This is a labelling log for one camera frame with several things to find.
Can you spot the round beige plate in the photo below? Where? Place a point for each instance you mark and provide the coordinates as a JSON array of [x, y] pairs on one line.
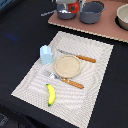
[[67, 66]]

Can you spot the grey pot with lid handles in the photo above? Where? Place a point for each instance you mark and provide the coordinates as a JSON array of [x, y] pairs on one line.
[[91, 12]]

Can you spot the knife with wooden handle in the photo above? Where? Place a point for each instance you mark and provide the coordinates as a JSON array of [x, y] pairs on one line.
[[78, 56]]

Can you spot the fork with wooden handle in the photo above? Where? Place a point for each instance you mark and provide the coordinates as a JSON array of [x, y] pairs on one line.
[[70, 82]]

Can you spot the grey saucepan with handle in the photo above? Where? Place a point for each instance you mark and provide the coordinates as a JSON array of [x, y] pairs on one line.
[[63, 15]]

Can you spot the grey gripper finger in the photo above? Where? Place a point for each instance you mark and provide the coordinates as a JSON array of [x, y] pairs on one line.
[[67, 7], [81, 3]]

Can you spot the beige bowl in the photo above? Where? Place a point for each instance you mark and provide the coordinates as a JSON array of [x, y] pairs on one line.
[[122, 14]]

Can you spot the red toy tomato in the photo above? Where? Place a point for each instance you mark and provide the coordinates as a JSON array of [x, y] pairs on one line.
[[74, 7]]

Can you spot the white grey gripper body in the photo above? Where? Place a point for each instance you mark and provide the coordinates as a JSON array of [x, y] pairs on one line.
[[68, 1]]

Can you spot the yellow toy banana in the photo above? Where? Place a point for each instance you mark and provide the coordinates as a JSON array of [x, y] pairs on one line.
[[52, 94]]

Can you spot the woven beige placemat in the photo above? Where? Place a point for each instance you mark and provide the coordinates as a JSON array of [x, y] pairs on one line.
[[72, 104]]

